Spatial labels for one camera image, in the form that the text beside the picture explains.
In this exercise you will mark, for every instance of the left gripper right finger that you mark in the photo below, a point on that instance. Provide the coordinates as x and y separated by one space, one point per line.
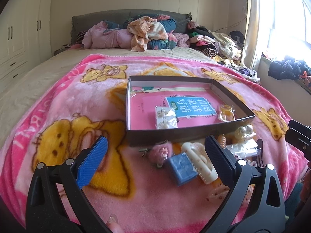
223 161

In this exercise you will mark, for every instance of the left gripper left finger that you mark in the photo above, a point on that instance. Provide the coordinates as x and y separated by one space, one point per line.
91 161

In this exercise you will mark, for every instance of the white card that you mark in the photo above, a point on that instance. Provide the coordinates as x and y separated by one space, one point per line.
248 148

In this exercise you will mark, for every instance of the cream claw hair clip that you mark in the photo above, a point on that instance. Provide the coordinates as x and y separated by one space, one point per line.
197 154

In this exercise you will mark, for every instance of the pearl hair clip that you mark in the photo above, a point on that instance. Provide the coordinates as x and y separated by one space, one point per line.
244 133

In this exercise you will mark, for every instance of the blue square box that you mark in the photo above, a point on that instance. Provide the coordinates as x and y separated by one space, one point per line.
181 169

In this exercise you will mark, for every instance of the yellow rings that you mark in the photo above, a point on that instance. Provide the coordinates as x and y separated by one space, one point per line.
226 112

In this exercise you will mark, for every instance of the pink fuzzy pompom clip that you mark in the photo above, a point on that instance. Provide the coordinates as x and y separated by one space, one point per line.
158 154

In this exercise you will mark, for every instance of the earrings card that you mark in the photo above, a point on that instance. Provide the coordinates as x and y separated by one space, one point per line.
165 118

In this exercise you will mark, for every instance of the sheer dotted bow hair clip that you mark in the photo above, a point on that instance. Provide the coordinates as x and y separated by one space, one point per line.
220 192

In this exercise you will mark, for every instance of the person's left hand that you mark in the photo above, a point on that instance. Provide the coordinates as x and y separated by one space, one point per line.
113 224

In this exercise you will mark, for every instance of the black jacket on windowsill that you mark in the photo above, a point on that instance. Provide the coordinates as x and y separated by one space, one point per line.
288 68

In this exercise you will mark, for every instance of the pink cartoon fleece blanket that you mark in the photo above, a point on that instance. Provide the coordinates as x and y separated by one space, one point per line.
90 101

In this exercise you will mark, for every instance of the shallow dark cardboard box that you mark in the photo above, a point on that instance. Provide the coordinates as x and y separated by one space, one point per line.
150 137

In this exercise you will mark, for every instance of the cream curtain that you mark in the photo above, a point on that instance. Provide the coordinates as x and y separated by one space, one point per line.
250 52

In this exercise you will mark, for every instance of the pile of clothes on bed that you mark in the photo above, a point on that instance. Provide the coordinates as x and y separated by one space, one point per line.
223 48

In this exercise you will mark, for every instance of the pink pillow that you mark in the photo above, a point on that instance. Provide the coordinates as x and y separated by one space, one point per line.
107 35

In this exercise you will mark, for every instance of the mauve fuzzy pillow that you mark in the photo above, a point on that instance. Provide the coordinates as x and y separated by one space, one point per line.
182 40

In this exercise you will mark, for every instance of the cream built-in wardrobe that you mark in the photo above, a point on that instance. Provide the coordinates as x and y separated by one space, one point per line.
25 37

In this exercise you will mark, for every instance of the dark grey headboard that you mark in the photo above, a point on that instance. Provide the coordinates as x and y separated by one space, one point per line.
82 23

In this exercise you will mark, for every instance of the dark blue floral quilt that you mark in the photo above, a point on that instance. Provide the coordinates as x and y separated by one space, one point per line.
169 24

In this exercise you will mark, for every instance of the orange floral cloth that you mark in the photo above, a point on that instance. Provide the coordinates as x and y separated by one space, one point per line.
144 30

